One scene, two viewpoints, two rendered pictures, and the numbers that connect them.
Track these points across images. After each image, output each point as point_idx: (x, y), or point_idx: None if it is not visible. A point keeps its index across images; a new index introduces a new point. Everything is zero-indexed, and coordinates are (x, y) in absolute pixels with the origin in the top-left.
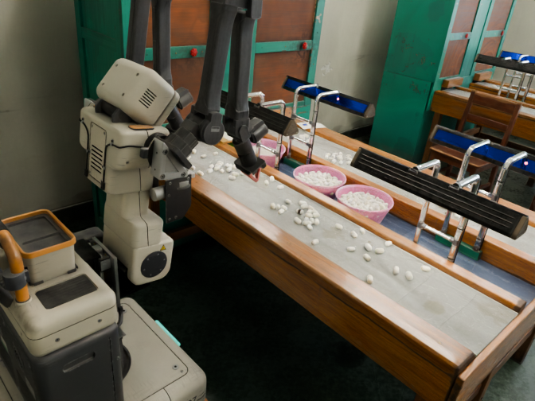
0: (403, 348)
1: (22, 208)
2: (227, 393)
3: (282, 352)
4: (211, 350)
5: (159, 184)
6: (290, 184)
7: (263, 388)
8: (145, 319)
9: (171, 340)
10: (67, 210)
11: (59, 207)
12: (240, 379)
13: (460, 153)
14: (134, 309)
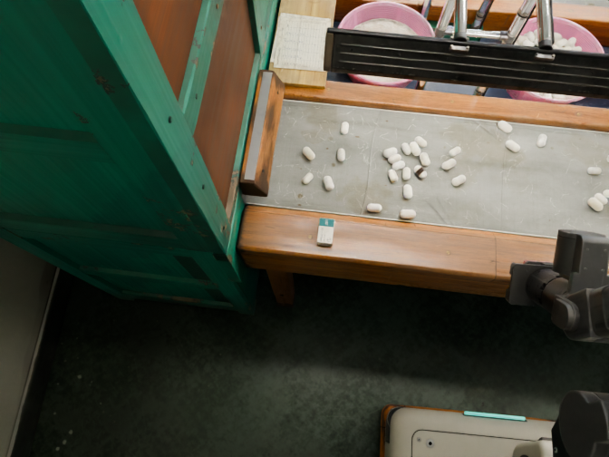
0: None
1: (11, 394)
2: (538, 377)
3: None
4: (469, 344)
5: (333, 270)
6: (550, 121)
7: (558, 340)
8: (464, 430)
9: (518, 425)
10: (51, 316)
11: (39, 327)
12: (531, 350)
13: None
14: (437, 429)
